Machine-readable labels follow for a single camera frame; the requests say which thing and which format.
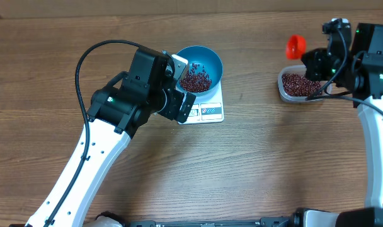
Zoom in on red measuring scoop blue handle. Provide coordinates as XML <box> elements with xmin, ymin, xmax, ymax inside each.
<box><xmin>285</xmin><ymin>35</ymin><xmax>306</xmax><ymax>60</ymax></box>

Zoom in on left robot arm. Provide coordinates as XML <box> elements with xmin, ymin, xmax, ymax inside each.
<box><xmin>26</xmin><ymin>45</ymin><xmax>195</xmax><ymax>226</ymax></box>

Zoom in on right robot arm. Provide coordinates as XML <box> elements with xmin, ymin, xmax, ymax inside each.
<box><xmin>286</xmin><ymin>18</ymin><xmax>383</xmax><ymax>226</ymax></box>

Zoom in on red beans in bowl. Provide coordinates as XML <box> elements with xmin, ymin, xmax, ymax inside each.
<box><xmin>179</xmin><ymin>63</ymin><xmax>212</xmax><ymax>93</ymax></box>

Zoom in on white digital kitchen scale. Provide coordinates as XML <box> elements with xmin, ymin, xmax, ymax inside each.
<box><xmin>179</xmin><ymin>83</ymin><xmax>225</xmax><ymax>125</ymax></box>

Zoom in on blue bowl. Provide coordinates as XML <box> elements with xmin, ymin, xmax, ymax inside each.
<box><xmin>176</xmin><ymin>45</ymin><xmax>223</xmax><ymax>96</ymax></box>

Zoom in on red adzuki beans in container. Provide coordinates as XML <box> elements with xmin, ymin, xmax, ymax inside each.
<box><xmin>282</xmin><ymin>73</ymin><xmax>321</xmax><ymax>96</ymax></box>

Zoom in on clear plastic container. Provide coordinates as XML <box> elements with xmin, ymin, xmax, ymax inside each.
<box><xmin>277</xmin><ymin>64</ymin><xmax>323</xmax><ymax>103</ymax></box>

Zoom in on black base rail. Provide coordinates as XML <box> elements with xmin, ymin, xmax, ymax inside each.
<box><xmin>93</xmin><ymin>211</ymin><xmax>306</xmax><ymax>227</ymax></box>

